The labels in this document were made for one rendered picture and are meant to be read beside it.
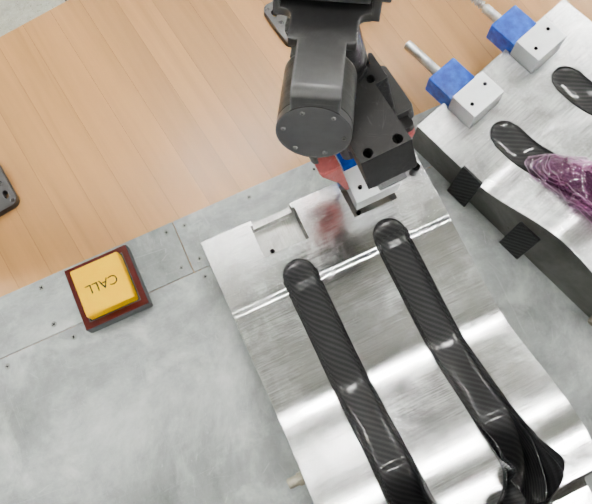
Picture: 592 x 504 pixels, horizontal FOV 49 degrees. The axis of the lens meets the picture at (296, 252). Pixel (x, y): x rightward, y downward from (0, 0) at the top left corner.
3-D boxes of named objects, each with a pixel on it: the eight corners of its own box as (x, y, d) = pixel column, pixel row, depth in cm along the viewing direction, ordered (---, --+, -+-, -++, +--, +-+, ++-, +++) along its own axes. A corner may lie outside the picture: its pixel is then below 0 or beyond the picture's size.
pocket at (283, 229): (250, 231, 75) (247, 221, 71) (292, 212, 76) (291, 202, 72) (266, 265, 74) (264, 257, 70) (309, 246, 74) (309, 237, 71)
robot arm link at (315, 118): (373, 162, 50) (395, 42, 39) (262, 153, 50) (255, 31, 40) (379, 54, 56) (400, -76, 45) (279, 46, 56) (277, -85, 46)
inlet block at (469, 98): (389, 67, 83) (395, 43, 78) (417, 44, 84) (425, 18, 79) (464, 137, 80) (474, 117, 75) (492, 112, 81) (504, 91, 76)
